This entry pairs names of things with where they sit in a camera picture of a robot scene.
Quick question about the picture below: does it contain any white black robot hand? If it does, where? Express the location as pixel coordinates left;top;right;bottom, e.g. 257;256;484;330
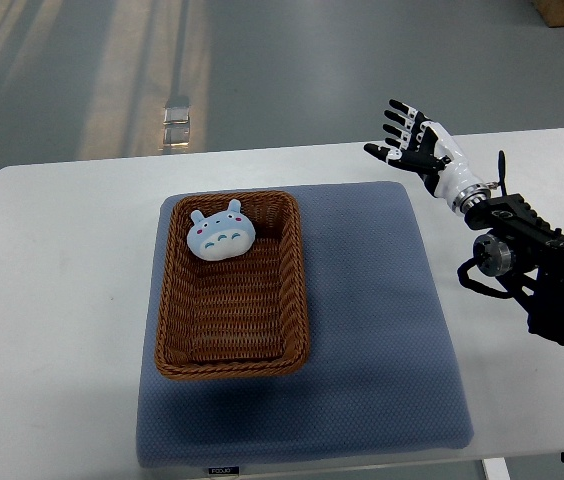
363;99;487;213

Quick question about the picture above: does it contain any blue plush toy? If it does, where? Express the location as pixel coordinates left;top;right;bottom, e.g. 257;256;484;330
186;199;256;262

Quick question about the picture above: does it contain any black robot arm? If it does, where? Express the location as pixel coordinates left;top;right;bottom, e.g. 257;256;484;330
364;99;564;346

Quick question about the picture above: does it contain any brown wicker basket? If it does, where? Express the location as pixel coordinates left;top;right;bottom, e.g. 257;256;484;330
154;190;310;380

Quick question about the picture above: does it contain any metal floor fixture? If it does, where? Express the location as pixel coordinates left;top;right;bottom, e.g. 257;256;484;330
162;95;190;147

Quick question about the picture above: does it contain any blue grey cushion mat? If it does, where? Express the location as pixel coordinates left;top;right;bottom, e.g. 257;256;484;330
136;181;473;468

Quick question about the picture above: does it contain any white table leg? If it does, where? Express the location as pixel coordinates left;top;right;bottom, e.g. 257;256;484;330
482;457;511;480

